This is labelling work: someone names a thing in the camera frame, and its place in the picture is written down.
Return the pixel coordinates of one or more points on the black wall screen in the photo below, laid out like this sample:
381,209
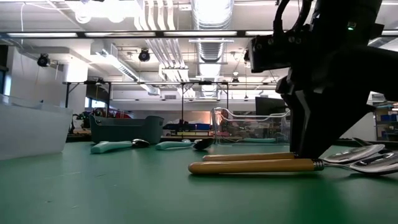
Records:
98,91

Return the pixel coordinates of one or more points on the black background rack frame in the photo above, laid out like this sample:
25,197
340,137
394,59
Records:
155,83

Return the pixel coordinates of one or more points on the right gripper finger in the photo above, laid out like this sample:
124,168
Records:
329,124
300,124

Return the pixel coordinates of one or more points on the silver ventilation duct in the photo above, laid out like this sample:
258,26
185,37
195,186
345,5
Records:
211,49

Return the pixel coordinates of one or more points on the clear plastic bin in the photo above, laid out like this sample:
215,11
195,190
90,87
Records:
224,124

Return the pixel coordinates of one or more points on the frosted white plastic bin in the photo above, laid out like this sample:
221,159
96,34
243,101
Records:
31,133

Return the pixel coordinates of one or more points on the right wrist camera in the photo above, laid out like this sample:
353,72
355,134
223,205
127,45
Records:
267,54

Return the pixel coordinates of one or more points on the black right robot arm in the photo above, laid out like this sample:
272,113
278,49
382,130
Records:
345,12

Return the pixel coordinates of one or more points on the shelf with blue bins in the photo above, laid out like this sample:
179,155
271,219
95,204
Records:
387,121

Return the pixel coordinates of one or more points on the gray-blue plastic bin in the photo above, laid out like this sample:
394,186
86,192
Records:
124,132

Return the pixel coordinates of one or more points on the blue crate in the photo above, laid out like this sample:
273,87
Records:
186,126

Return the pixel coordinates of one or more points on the black monitor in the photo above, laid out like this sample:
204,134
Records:
267,105

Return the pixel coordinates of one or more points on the black ceiling camera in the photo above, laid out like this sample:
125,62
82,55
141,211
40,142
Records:
144,55
43,60

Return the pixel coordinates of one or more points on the black overhead frame beam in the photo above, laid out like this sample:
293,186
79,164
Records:
186,33

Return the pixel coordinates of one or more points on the green table mat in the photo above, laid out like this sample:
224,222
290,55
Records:
93,193

